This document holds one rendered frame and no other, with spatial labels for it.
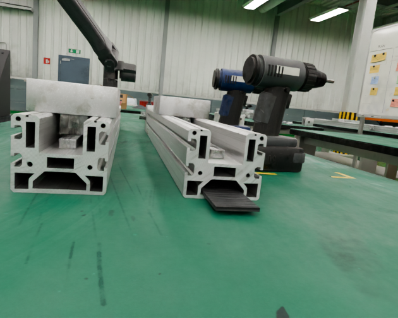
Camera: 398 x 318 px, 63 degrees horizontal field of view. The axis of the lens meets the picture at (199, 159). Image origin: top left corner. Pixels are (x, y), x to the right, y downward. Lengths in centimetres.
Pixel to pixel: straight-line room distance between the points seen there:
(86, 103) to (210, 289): 30
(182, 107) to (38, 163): 39
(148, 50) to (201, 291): 1218
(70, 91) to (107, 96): 5
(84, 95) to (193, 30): 1233
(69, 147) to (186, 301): 27
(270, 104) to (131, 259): 47
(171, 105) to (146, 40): 1170
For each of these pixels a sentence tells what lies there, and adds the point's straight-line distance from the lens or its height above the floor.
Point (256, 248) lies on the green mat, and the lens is 29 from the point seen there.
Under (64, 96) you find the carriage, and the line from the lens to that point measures 45.
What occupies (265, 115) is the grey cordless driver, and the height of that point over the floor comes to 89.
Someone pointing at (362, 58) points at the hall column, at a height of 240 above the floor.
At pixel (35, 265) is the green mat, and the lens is 25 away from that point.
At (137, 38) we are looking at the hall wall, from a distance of 1241.
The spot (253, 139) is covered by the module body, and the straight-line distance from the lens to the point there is 41.
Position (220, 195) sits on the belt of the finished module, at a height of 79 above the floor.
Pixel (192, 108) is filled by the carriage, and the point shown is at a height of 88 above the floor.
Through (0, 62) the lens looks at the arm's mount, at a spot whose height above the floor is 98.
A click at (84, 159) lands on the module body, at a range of 39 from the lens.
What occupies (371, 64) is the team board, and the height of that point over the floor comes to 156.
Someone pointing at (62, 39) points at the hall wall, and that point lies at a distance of 1246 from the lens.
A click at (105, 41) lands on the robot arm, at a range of 127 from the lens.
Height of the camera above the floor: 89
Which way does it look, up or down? 9 degrees down
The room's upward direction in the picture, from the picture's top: 6 degrees clockwise
